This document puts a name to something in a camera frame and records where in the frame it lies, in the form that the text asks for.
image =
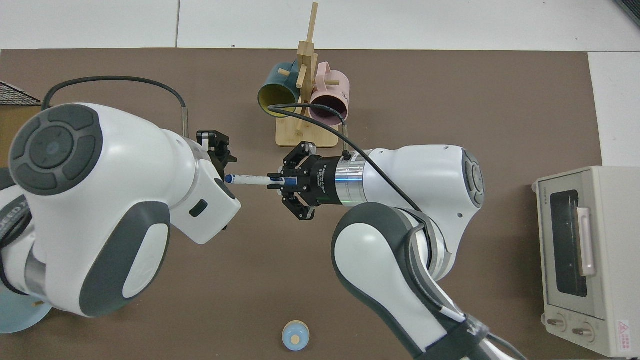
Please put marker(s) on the teal cup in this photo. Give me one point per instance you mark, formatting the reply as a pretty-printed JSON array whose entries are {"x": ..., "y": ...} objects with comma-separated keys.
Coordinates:
[{"x": 275, "y": 87}]

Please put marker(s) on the blue and white marker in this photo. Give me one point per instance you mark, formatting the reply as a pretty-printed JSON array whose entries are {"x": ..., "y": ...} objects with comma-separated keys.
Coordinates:
[{"x": 250, "y": 179}]

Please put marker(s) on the small blue round bell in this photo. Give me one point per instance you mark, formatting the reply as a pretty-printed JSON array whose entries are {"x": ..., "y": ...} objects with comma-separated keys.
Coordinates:
[{"x": 295, "y": 336}]

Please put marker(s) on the light blue plate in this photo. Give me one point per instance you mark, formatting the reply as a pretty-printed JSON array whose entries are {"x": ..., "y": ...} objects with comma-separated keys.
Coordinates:
[{"x": 20, "y": 320}]

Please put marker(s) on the brown table cloth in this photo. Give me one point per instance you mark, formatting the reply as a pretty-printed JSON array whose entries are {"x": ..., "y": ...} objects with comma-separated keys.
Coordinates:
[{"x": 450, "y": 110}]

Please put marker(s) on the pink cup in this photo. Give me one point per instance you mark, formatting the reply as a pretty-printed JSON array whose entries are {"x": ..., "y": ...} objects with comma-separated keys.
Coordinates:
[{"x": 332, "y": 92}]

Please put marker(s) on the wooden cup stand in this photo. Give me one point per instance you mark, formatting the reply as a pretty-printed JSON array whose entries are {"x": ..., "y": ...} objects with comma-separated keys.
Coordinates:
[{"x": 306, "y": 135}]

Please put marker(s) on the pale toaster oven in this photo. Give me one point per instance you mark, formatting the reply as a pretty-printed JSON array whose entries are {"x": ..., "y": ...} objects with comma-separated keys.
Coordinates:
[{"x": 590, "y": 260}]

